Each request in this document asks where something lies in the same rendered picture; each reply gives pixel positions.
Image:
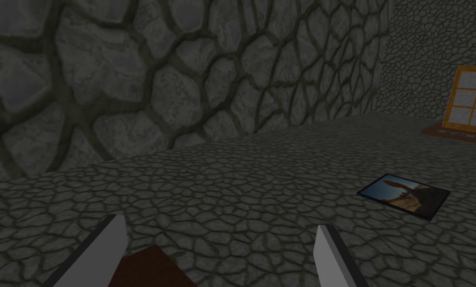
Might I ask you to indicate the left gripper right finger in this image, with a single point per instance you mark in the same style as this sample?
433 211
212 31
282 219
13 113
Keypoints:
331 263

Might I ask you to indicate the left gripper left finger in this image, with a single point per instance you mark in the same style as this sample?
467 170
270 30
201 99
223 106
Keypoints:
96 259

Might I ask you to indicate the black framed picture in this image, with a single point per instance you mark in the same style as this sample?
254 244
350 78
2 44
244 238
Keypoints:
404 195

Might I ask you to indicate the wooden framed window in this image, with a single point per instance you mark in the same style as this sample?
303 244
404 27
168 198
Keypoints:
467 105

